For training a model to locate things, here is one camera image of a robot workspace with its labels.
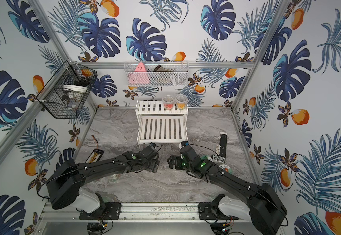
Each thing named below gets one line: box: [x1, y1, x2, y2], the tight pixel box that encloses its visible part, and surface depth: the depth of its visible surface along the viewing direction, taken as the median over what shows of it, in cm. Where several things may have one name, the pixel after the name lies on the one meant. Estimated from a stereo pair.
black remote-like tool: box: [219, 132, 228, 164], surface depth 102 cm
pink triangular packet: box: [127, 62, 150, 85], surface depth 92 cm
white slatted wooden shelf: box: [135, 100, 189, 149], surface depth 92 cm
